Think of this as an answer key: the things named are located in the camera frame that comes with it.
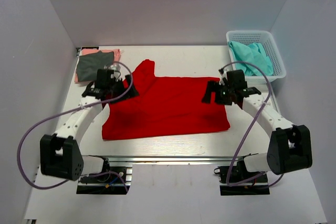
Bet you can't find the red t-shirt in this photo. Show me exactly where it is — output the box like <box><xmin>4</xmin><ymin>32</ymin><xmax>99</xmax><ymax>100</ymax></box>
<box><xmin>102</xmin><ymin>59</ymin><xmax>230</xmax><ymax>141</ymax></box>

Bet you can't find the teal t-shirt in basket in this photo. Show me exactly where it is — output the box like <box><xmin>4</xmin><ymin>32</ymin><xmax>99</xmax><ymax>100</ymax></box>
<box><xmin>228</xmin><ymin>41</ymin><xmax>274</xmax><ymax>76</ymax></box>

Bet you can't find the folded pink t-shirt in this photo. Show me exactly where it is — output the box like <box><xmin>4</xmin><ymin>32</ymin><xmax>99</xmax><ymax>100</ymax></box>
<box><xmin>75</xmin><ymin>48</ymin><xmax>121</xmax><ymax>83</ymax></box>

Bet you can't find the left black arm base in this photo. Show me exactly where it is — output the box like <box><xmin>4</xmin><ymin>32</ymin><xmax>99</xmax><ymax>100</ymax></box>
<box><xmin>76</xmin><ymin>157</ymin><xmax>132</xmax><ymax>195</ymax></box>

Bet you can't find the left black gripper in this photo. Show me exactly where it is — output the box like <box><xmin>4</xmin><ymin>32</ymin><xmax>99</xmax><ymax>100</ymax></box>
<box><xmin>109</xmin><ymin>74</ymin><xmax>140</xmax><ymax>104</ymax></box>

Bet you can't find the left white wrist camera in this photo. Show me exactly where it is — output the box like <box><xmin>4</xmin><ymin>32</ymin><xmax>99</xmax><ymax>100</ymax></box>
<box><xmin>104</xmin><ymin>63</ymin><xmax>121</xmax><ymax>79</ymax></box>

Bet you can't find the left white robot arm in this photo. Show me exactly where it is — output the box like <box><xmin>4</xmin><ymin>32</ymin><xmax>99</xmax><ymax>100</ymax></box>
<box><xmin>40</xmin><ymin>62</ymin><xmax>138</xmax><ymax>182</ymax></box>

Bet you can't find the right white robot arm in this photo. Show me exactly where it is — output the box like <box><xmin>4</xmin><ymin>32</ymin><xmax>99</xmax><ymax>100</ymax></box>
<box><xmin>202</xmin><ymin>70</ymin><xmax>313</xmax><ymax>182</ymax></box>

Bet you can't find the aluminium table rail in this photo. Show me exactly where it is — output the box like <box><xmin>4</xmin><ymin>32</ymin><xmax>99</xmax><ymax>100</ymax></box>
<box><xmin>100</xmin><ymin>155</ymin><xmax>232</xmax><ymax>166</ymax></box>

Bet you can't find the folded grey t-shirt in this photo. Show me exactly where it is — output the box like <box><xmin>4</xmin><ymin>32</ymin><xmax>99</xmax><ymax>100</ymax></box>
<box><xmin>75</xmin><ymin>51</ymin><xmax>114</xmax><ymax>83</ymax></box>

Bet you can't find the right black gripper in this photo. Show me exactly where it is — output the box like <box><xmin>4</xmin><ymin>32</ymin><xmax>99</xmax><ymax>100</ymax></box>
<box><xmin>202</xmin><ymin>80</ymin><xmax>235</xmax><ymax>105</ymax></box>

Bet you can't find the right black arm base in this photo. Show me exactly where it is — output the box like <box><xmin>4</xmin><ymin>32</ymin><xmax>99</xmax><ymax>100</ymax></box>
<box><xmin>214</xmin><ymin>158</ymin><xmax>270</xmax><ymax>196</ymax></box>

